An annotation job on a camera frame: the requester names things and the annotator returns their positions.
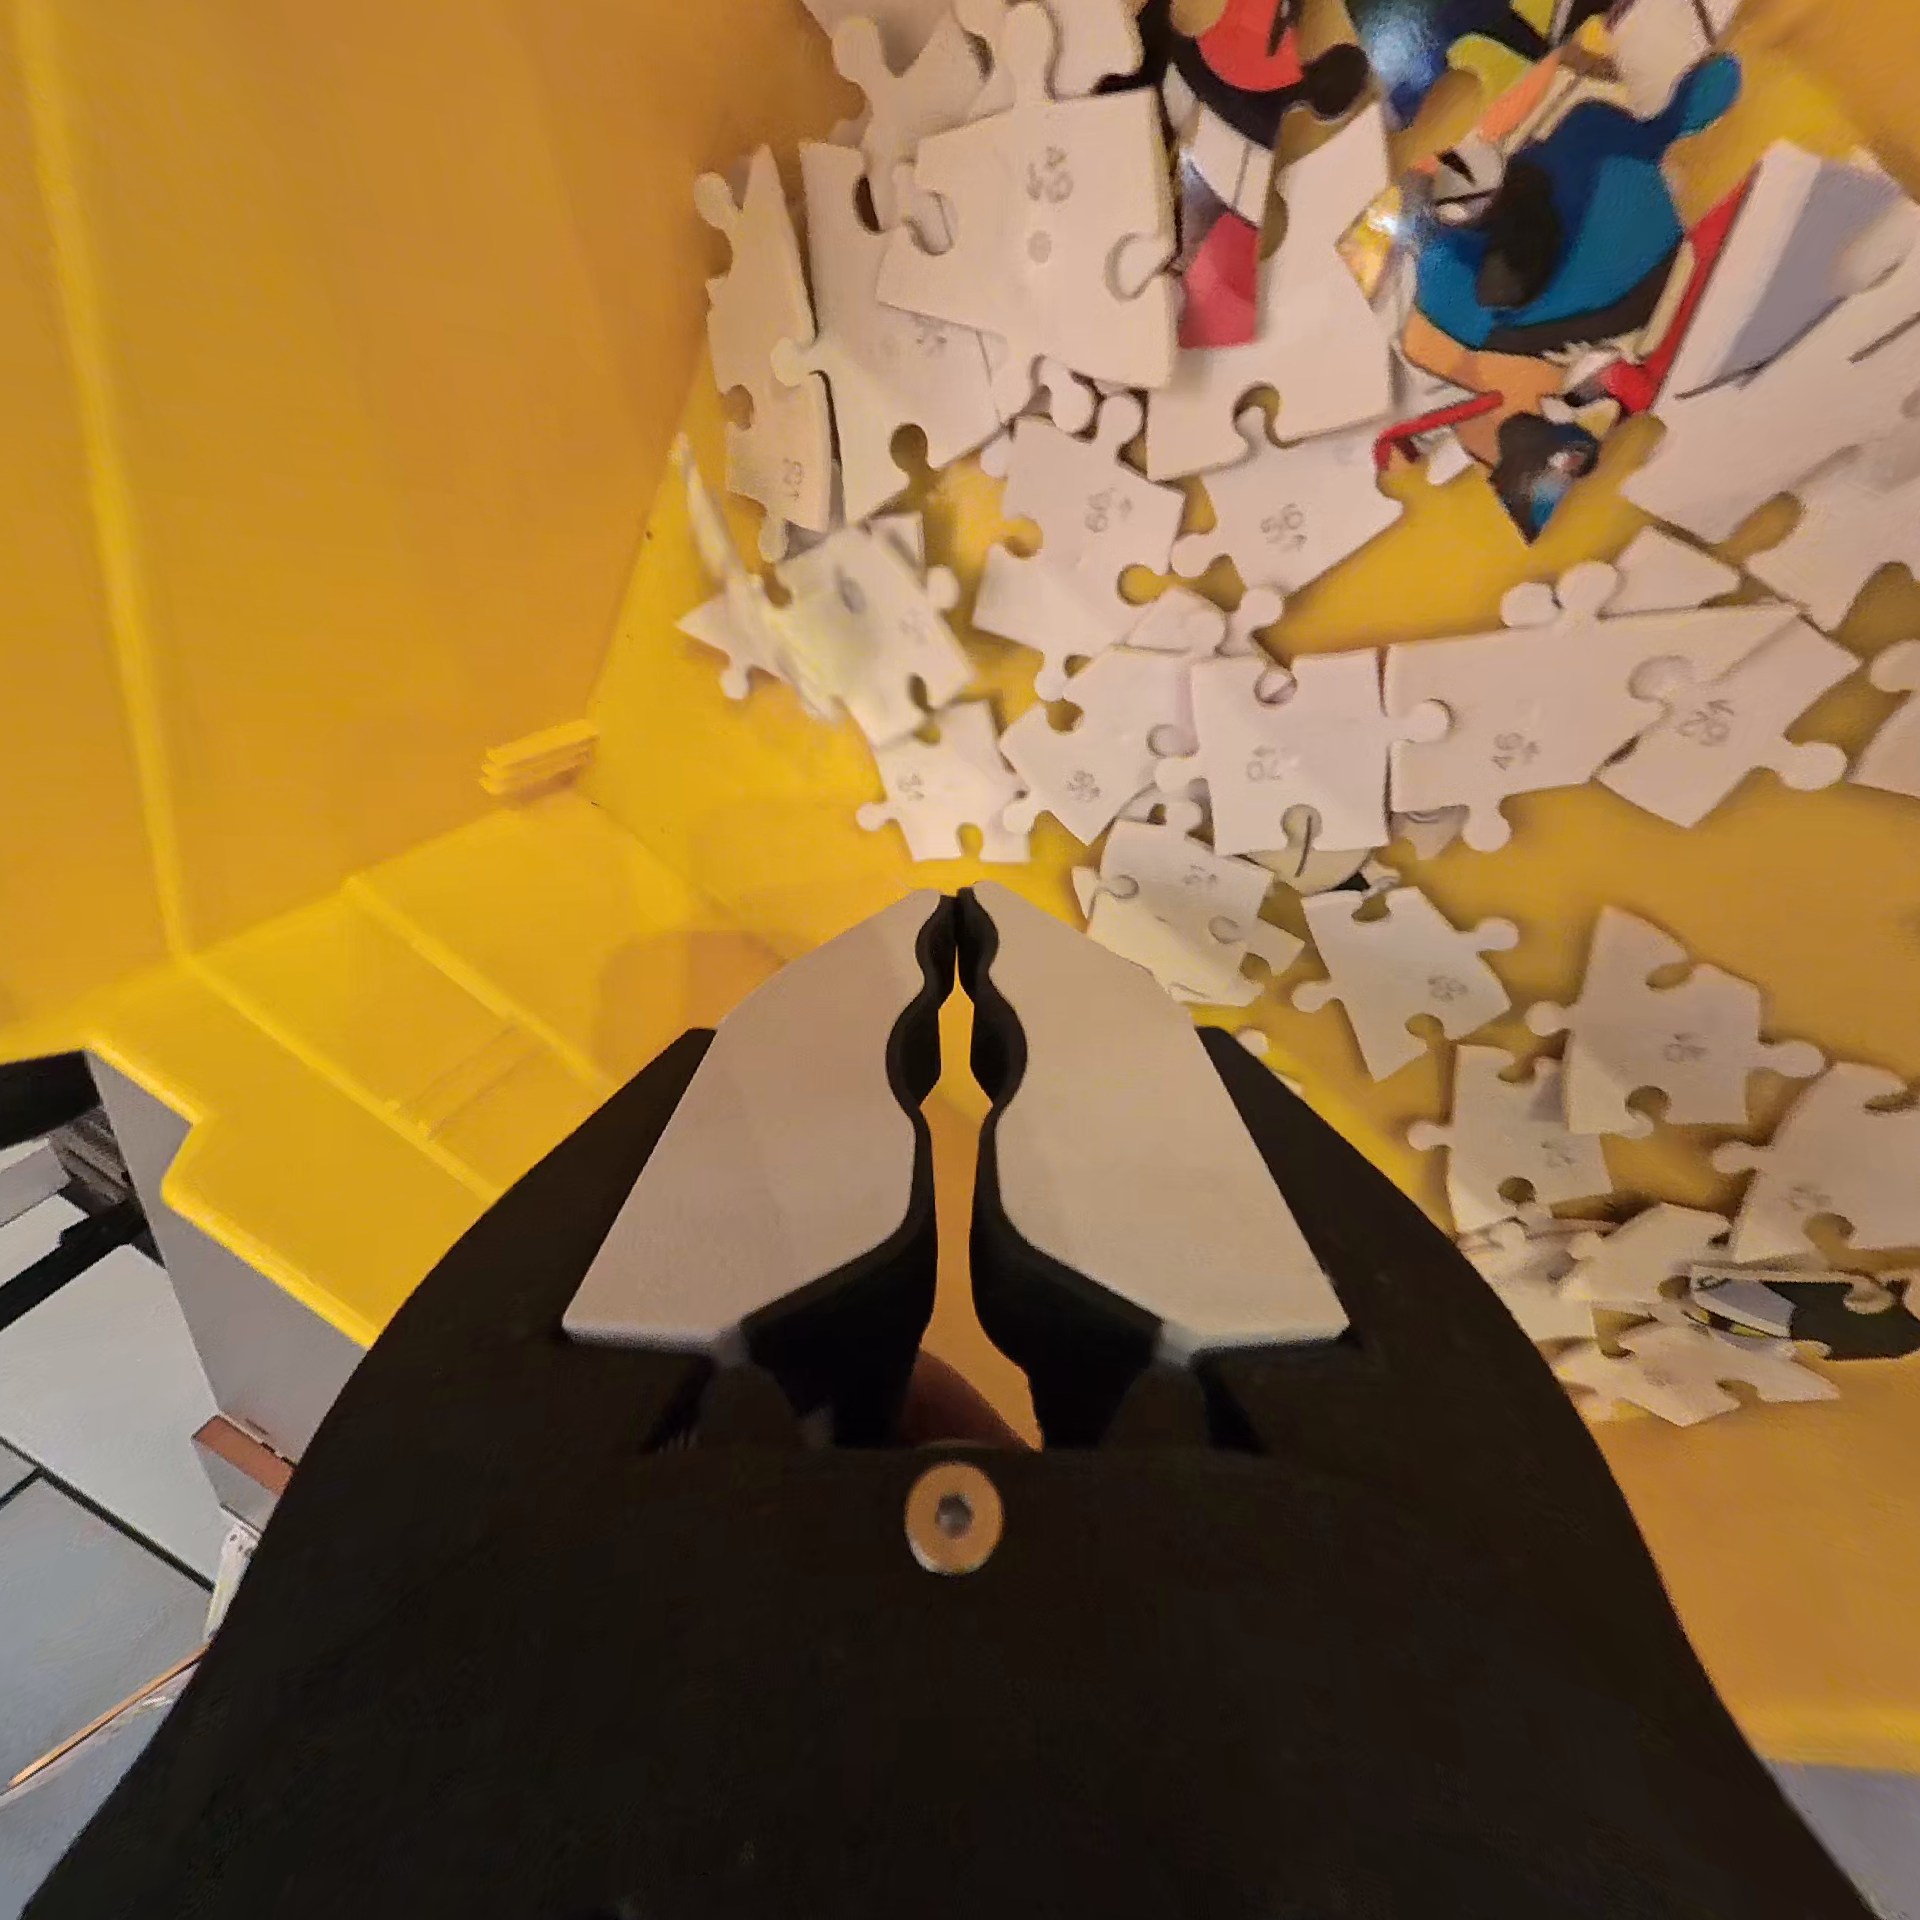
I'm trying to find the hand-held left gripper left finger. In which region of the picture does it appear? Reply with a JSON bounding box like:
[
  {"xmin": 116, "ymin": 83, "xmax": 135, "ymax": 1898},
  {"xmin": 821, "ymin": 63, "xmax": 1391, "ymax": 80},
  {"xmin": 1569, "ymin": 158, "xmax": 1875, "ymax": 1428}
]
[{"xmin": 559, "ymin": 887, "xmax": 959, "ymax": 1455}]

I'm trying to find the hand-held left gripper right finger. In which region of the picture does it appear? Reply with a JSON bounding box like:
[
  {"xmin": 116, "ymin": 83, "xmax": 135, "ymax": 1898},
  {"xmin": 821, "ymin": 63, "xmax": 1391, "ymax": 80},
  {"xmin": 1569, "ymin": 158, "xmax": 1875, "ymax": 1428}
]
[{"xmin": 957, "ymin": 881, "xmax": 1354, "ymax": 1455}]

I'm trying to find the pile of puzzle pieces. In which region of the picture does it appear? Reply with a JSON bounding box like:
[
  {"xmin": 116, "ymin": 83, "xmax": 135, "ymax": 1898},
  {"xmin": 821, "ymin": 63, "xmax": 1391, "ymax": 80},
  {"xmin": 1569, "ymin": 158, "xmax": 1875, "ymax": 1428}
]
[{"xmin": 670, "ymin": 0, "xmax": 1920, "ymax": 1426}]

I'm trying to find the yellow plastic bin holding pieces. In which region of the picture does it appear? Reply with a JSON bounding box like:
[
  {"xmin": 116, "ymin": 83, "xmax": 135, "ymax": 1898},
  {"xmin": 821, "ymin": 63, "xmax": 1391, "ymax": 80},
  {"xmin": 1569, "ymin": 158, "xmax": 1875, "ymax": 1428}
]
[{"xmin": 0, "ymin": 0, "xmax": 1920, "ymax": 1764}]

